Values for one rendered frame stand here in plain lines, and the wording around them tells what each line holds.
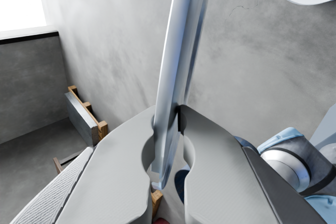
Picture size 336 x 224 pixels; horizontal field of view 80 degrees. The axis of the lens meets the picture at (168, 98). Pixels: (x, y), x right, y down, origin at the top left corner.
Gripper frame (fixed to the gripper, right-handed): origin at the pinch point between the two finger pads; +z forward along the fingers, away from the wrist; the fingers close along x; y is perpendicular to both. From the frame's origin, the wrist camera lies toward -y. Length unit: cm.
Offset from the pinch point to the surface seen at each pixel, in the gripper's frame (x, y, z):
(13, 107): -296, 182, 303
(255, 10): 44, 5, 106
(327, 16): 66, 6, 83
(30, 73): -253, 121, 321
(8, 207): -264, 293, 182
